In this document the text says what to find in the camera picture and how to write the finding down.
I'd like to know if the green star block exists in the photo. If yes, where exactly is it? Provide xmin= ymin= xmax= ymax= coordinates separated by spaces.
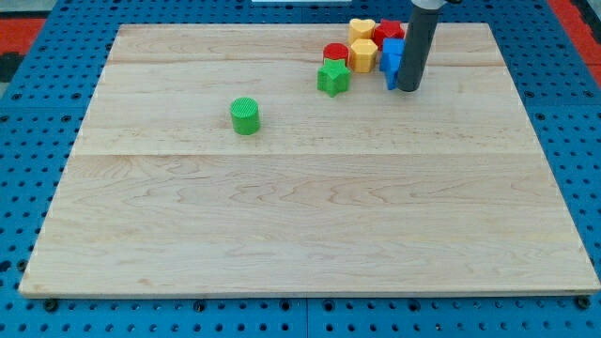
xmin=316 ymin=58 xmax=350 ymax=98

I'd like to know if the red star block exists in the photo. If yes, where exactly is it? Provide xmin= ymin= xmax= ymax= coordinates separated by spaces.
xmin=372 ymin=19 xmax=405 ymax=51

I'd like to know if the green cylinder block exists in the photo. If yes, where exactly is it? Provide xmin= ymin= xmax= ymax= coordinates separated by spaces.
xmin=230 ymin=97 xmax=260 ymax=135

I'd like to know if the wooden board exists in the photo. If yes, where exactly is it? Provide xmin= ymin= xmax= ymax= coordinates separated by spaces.
xmin=20 ymin=23 xmax=600 ymax=300

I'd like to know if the red cylinder block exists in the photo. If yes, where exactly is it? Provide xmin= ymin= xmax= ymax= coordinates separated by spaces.
xmin=322 ymin=42 xmax=349 ymax=65

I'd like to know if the yellow hexagon block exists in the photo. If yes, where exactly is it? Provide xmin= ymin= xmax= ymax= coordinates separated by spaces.
xmin=349 ymin=38 xmax=378 ymax=73

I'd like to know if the blue arrow block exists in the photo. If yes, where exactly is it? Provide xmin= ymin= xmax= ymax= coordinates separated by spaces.
xmin=379 ymin=53 xmax=402 ymax=90

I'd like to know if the blue cube block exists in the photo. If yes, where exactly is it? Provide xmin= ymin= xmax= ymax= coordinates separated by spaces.
xmin=382 ymin=38 xmax=406 ymax=55

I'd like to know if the yellow heart block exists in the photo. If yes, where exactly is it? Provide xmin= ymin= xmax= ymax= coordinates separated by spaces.
xmin=347 ymin=18 xmax=376 ymax=44

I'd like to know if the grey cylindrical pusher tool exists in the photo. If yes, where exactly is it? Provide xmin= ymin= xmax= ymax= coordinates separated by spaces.
xmin=396 ymin=0 xmax=447 ymax=92

